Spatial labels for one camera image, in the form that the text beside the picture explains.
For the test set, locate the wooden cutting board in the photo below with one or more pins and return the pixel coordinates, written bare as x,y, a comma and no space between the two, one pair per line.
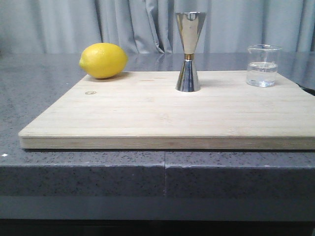
143,110

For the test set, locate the steel double jigger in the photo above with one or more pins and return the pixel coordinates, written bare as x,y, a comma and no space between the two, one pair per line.
190,26

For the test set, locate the glass beaker with liquid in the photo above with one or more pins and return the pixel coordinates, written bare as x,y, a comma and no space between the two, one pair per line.
262,65

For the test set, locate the grey curtain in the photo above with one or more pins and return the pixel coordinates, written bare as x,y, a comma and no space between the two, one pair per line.
149,26

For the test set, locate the yellow lemon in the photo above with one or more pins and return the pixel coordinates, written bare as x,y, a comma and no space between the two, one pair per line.
103,60

